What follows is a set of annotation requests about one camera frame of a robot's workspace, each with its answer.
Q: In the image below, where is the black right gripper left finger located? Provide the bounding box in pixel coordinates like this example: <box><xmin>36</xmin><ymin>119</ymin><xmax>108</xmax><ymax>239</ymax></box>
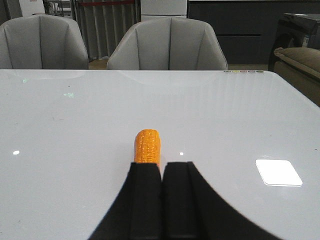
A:
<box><xmin>89</xmin><ymin>163</ymin><xmax>162</xmax><ymax>240</ymax></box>

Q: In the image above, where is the orange toy corn cob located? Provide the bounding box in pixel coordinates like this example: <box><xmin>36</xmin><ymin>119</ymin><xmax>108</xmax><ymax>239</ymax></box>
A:
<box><xmin>134</xmin><ymin>129</ymin><xmax>161</xmax><ymax>167</ymax></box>

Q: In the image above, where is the white refrigerator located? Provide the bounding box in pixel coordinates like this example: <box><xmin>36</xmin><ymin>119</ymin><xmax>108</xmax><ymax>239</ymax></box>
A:
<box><xmin>140</xmin><ymin>0</ymin><xmax>188</xmax><ymax>21</ymax></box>

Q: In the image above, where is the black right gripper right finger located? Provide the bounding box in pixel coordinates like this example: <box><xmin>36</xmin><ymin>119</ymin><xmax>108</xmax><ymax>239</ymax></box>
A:
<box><xmin>162</xmin><ymin>162</ymin><xmax>277</xmax><ymax>240</ymax></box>

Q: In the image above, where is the grey upholstered chair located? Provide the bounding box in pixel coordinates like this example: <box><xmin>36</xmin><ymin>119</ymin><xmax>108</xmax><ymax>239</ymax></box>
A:
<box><xmin>0</xmin><ymin>14</ymin><xmax>89</xmax><ymax>70</ymax></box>
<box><xmin>107</xmin><ymin>17</ymin><xmax>228</xmax><ymax>71</ymax></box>

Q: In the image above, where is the grey upholstered chair right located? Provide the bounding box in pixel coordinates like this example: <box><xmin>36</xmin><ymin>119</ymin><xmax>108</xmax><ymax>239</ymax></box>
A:
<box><xmin>107</xmin><ymin>17</ymin><xmax>228</xmax><ymax>71</ymax></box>

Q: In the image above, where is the dark cabinet counter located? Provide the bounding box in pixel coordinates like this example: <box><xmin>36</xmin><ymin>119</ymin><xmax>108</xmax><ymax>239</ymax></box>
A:
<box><xmin>188</xmin><ymin>0</ymin><xmax>320</xmax><ymax>65</ymax></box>

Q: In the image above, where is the brown cushioned sofa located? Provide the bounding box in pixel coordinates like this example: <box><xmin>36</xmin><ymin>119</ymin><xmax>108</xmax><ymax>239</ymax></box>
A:
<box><xmin>273</xmin><ymin>47</ymin><xmax>320</xmax><ymax>106</ymax></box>

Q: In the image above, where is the grey upholstered chair left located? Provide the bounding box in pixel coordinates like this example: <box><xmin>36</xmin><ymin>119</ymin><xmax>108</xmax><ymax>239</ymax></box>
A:
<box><xmin>0</xmin><ymin>14</ymin><xmax>89</xmax><ymax>70</ymax></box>

